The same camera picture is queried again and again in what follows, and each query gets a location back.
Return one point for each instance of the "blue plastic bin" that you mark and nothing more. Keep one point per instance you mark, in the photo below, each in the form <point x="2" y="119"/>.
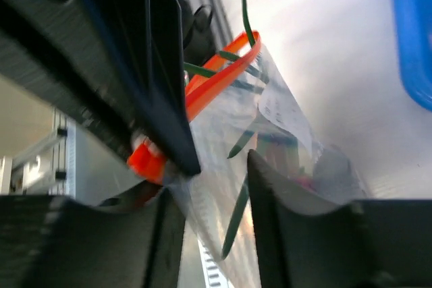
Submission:
<point x="413" y="33"/>

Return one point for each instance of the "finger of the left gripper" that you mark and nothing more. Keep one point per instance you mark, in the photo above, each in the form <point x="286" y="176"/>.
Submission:
<point x="114" y="66"/>

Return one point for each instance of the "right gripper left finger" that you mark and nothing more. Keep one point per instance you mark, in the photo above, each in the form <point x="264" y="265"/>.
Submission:
<point x="53" y="241"/>

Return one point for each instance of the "slotted cable duct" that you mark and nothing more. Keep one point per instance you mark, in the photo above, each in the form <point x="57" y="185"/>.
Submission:
<point x="213" y="276"/>

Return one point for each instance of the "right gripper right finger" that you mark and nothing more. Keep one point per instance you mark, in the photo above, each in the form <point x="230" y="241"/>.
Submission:
<point x="304" y="240"/>

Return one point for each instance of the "clear zip top bag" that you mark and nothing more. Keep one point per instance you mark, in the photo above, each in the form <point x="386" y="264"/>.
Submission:
<point x="284" y="138"/>

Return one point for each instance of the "aluminium rail frame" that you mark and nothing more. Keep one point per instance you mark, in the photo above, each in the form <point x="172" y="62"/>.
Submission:
<point x="43" y="167"/>

